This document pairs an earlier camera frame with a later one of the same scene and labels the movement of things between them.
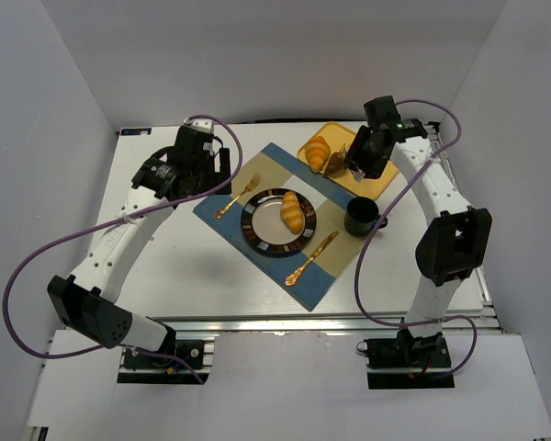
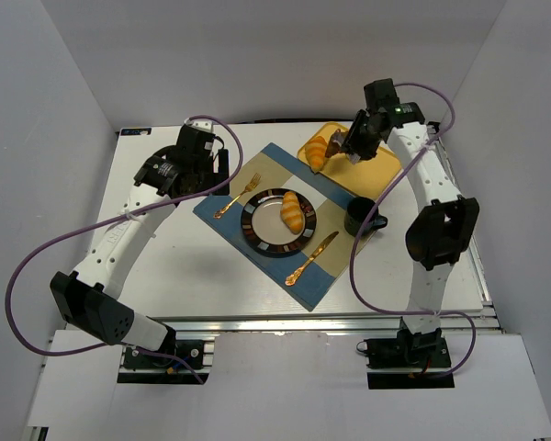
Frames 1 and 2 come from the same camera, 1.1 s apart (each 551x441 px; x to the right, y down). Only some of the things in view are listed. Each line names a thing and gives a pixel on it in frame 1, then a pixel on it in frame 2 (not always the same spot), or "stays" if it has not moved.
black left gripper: (218, 172) stays
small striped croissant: (291, 213) stays
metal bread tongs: (356, 172) to (340, 139)
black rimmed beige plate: (264, 230) stays
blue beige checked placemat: (309, 273) stays
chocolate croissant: (335, 163) to (332, 147)
